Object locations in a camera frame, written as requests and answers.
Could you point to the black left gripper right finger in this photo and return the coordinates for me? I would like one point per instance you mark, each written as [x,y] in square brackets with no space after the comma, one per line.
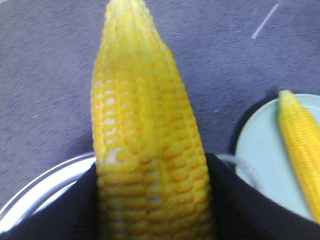
[242,213]

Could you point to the bright yellow corn cob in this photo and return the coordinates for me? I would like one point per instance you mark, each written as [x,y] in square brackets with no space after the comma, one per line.
[301,135]

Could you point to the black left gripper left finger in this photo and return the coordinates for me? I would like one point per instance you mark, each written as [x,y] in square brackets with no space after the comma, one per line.
[73,216]

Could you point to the mint green round plate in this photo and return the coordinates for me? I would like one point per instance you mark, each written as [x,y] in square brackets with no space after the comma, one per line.
[260,143]

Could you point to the pale green electric pot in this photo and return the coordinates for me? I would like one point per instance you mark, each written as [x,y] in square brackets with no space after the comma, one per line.
[53,183]

